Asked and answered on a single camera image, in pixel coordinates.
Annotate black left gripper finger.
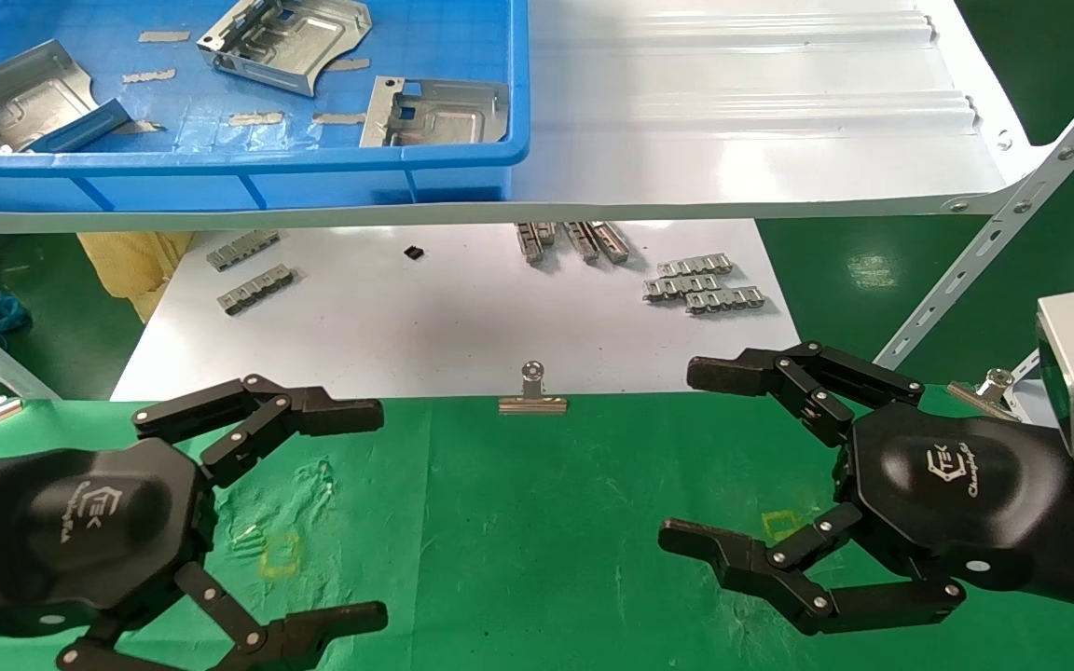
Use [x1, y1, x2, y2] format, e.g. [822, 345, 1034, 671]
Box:
[133, 375, 385, 487]
[57, 559, 389, 671]

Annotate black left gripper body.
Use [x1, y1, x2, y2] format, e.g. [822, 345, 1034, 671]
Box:
[0, 436, 218, 644]

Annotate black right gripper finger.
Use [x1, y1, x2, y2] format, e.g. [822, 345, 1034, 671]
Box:
[658, 503, 967, 637]
[686, 340, 925, 446]

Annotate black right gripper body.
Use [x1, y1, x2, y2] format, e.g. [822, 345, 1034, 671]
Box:
[833, 403, 1074, 593]

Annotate stamped sheet metal bracket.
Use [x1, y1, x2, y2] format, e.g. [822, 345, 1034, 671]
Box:
[359, 76, 511, 148]
[197, 0, 373, 97]
[0, 39, 134, 155]

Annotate small notched metal strip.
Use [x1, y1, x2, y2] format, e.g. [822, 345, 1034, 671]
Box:
[516, 223, 557, 265]
[684, 286, 767, 315]
[656, 253, 735, 279]
[206, 230, 280, 272]
[590, 222, 631, 265]
[217, 266, 296, 316]
[563, 222, 599, 265]
[642, 273, 723, 303]

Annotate silver binder clip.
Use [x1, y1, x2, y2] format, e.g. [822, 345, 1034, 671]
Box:
[947, 368, 1023, 420]
[498, 362, 569, 416]

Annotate white matte shelf board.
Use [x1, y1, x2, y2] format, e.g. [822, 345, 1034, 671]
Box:
[111, 220, 801, 402]

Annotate green table cloth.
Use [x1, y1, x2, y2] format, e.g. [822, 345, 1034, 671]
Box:
[0, 382, 1074, 671]

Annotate yellow fabric bundle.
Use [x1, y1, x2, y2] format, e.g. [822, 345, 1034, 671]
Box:
[77, 231, 195, 324]

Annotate white glossy shelf board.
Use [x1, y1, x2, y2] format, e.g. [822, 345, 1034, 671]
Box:
[0, 0, 1055, 234]

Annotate blue plastic bin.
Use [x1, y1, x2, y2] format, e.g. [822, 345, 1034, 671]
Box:
[0, 0, 531, 213]

